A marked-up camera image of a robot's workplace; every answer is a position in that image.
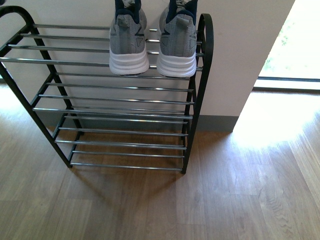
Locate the black metal shoe rack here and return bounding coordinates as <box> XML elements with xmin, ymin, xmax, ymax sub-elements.
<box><xmin>0</xmin><ymin>5</ymin><xmax>214</xmax><ymax>173</ymax></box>

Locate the dark window frame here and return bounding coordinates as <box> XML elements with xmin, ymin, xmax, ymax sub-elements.
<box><xmin>253</xmin><ymin>76</ymin><xmax>320</xmax><ymax>92</ymax></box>

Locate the grey knit sneaker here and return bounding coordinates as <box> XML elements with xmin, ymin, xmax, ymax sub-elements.
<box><xmin>109</xmin><ymin>0</ymin><xmax>150</xmax><ymax>75</ymax></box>
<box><xmin>156</xmin><ymin>0</ymin><xmax>198</xmax><ymax>78</ymax></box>

